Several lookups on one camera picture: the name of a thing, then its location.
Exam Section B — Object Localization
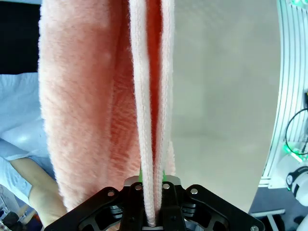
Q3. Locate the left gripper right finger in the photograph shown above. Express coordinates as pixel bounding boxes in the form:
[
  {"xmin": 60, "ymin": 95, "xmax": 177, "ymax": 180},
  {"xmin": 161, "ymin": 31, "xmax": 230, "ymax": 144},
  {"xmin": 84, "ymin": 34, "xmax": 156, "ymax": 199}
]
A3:
[{"xmin": 158, "ymin": 169, "xmax": 265, "ymax": 231}]

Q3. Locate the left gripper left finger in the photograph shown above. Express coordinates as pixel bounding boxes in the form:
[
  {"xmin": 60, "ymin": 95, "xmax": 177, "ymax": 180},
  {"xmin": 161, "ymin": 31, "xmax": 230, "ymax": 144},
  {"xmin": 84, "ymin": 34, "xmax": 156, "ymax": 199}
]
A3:
[{"xmin": 44, "ymin": 169, "xmax": 148, "ymax": 231}]

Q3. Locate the pink terry towel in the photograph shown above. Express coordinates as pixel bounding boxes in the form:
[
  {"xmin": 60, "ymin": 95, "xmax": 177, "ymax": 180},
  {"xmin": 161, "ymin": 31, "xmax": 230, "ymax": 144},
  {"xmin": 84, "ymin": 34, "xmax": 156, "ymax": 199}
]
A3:
[{"xmin": 38, "ymin": 0, "xmax": 176, "ymax": 228}]

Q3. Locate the person's right forearm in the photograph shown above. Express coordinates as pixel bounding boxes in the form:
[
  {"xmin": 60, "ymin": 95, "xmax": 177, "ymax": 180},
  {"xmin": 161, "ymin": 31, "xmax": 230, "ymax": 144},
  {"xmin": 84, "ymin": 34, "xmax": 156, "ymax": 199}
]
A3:
[{"xmin": 9, "ymin": 157, "xmax": 67, "ymax": 228}]

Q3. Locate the person's light blue shirt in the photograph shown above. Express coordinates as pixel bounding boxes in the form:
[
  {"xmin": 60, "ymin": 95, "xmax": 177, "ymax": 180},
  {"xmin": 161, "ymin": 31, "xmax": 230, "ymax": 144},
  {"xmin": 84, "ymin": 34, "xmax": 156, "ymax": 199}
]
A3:
[{"xmin": 0, "ymin": 72, "xmax": 56, "ymax": 207}]

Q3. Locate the person's black undershirt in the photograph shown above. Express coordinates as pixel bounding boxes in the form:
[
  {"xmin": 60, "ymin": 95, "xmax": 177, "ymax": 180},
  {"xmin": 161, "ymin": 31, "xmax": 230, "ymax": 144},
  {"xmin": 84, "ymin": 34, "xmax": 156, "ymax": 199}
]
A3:
[{"xmin": 0, "ymin": 3, "xmax": 41, "ymax": 74}]

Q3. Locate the thin black cable loop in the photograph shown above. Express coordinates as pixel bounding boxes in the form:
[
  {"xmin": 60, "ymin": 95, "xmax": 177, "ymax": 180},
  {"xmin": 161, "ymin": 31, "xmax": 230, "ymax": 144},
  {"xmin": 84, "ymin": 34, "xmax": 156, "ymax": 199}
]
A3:
[{"xmin": 285, "ymin": 108, "xmax": 308, "ymax": 154}]

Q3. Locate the aluminium table frame rail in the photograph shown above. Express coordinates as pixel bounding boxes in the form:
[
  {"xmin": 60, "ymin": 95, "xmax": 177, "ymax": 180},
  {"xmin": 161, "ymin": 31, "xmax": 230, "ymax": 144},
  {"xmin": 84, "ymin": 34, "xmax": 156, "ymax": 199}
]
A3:
[{"xmin": 259, "ymin": 0, "xmax": 308, "ymax": 188}]

